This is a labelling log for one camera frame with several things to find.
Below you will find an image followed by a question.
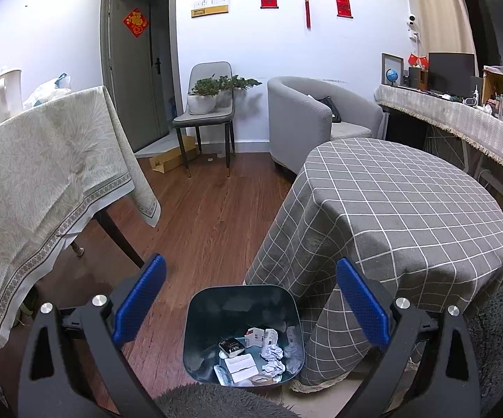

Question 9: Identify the black monitor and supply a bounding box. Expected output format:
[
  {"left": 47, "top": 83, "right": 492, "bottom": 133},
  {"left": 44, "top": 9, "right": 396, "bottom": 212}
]
[{"left": 428, "top": 52, "right": 475, "bottom": 95}]

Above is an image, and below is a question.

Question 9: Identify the black handbag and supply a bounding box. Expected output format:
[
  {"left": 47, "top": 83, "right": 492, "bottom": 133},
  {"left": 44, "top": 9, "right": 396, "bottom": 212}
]
[{"left": 319, "top": 96, "right": 343, "bottom": 123}]

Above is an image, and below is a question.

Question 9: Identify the flat cardboard box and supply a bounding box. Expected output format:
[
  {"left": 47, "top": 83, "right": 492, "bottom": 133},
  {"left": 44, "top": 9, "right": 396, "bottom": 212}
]
[{"left": 149, "top": 135, "right": 198, "bottom": 173}]

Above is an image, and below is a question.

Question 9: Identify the white printed card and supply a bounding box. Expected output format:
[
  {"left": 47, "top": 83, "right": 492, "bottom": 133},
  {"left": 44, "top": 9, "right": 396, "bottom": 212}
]
[{"left": 224, "top": 354, "right": 261, "bottom": 385}]

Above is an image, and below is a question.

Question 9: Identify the red and white carton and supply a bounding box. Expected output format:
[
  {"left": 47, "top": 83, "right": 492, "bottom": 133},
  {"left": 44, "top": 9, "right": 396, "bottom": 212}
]
[{"left": 245, "top": 326, "right": 266, "bottom": 349}]

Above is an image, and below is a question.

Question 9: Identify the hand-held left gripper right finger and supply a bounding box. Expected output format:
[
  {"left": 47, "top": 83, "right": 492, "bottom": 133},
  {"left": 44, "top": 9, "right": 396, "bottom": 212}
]
[{"left": 335, "top": 257, "right": 482, "bottom": 418}]

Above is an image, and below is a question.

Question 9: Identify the black packet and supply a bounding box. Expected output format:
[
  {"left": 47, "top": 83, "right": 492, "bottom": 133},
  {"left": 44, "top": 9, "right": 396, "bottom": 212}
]
[{"left": 218, "top": 336, "right": 246, "bottom": 360}]

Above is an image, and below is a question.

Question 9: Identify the grey-green door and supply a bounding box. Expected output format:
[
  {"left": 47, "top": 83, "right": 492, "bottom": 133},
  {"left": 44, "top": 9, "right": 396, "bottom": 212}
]
[{"left": 101, "top": 0, "right": 178, "bottom": 155}]

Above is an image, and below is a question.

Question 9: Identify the grey armchair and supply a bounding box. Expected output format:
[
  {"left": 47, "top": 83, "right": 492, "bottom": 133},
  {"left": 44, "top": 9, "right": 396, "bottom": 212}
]
[{"left": 267, "top": 76, "right": 385, "bottom": 175}]

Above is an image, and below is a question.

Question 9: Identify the framed picture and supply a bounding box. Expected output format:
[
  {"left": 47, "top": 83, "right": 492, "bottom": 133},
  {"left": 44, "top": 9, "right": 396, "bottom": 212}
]
[{"left": 381, "top": 52, "right": 405, "bottom": 88}]

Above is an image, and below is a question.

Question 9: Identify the long counter, patterned cloth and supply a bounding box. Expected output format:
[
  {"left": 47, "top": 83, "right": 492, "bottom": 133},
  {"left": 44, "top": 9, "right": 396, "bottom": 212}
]
[{"left": 374, "top": 84, "right": 503, "bottom": 184}]

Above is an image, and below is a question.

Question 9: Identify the grey dining chair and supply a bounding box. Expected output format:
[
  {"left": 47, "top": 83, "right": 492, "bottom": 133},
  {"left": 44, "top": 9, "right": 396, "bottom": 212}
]
[{"left": 173, "top": 62, "right": 237, "bottom": 178}]

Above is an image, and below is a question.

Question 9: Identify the brown wooden box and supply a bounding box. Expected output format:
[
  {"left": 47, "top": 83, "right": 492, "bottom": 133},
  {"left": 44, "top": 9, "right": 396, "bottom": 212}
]
[{"left": 408, "top": 67, "right": 428, "bottom": 90}]

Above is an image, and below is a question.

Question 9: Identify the white security camera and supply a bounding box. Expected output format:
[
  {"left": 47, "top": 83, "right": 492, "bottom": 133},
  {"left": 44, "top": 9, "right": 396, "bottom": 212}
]
[{"left": 406, "top": 14, "right": 422, "bottom": 44}]

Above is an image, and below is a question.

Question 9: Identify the red diamond door sticker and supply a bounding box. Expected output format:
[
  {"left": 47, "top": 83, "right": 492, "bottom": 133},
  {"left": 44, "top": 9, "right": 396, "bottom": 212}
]
[{"left": 123, "top": 7, "right": 150, "bottom": 38}]

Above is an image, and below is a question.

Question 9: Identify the beige curtain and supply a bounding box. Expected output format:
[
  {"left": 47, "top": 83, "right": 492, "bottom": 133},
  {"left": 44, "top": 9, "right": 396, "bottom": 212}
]
[{"left": 402, "top": 0, "right": 479, "bottom": 59}]

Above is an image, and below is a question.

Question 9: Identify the round table, grey checked cloth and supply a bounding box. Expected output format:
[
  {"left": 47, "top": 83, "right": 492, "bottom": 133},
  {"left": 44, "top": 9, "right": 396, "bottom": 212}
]
[{"left": 243, "top": 137, "right": 503, "bottom": 395}]

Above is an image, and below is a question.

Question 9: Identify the small potted bonsai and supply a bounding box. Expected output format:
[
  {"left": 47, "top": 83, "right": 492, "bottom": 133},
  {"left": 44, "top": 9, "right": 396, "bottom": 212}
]
[{"left": 216, "top": 75, "right": 263, "bottom": 107}]

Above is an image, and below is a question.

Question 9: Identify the blue-grey trash bin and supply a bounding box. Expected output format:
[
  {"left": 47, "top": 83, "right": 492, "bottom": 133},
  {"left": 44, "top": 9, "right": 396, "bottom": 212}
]
[{"left": 182, "top": 284, "right": 305, "bottom": 387}]

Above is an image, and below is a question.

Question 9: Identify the dark wooden table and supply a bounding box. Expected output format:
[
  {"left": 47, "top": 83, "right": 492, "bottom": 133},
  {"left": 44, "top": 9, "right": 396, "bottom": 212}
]
[{"left": 70, "top": 209, "right": 145, "bottom": 271}]

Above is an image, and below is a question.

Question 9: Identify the white plastic bag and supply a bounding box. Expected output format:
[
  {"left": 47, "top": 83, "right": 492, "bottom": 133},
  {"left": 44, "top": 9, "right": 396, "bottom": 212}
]
[{"left": 22, "top": 73, "right": 73, "bottom": 111}]

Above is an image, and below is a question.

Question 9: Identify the potted plant in white pot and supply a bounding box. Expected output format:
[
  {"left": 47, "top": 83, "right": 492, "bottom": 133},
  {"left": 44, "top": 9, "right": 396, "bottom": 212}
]
[{"left": 187, "top": 77, "right": 223, "bottom": 115}]

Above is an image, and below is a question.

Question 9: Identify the blue tissue pack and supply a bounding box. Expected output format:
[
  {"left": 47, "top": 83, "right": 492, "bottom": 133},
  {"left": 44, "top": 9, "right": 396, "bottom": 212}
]
[{"left": 213, "top": 365, "right": 235, "bottom": 387}]

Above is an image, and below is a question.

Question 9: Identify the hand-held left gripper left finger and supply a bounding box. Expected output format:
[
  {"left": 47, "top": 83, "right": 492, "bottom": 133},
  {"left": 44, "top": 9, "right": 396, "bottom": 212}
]
[{"left": 17, "top": 253, "right": 167, "bottom": 418}]

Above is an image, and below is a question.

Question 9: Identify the white kettle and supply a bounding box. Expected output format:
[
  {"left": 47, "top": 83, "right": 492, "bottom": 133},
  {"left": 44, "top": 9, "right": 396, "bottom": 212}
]
[{"left": 0, "top": 67, "right": 23, "bottom": 126}]

